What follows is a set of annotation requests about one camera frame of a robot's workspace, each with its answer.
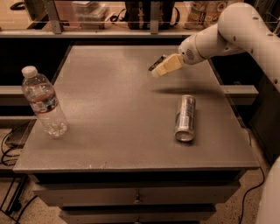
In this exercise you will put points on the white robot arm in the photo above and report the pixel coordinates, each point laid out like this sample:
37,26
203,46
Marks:
240,29

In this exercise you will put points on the silver energy drink can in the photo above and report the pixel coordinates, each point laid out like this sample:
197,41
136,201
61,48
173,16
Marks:
184,127

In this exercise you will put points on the clear plastic water bottle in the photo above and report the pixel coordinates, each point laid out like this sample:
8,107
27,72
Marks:
41,95

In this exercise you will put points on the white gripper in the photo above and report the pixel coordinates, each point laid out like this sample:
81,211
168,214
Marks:
188,52

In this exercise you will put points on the black backpack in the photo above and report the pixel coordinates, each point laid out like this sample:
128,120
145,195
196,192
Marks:
138,15

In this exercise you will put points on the clear plastic container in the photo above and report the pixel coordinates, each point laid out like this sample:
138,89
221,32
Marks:
90,14

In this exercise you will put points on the grey drawer cabinet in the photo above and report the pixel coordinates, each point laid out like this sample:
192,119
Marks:
120,162

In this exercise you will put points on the metal shelf rail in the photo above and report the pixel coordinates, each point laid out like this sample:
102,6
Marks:
59,21

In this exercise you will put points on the colourful snack bag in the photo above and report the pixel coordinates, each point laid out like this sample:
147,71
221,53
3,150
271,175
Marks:
203,14

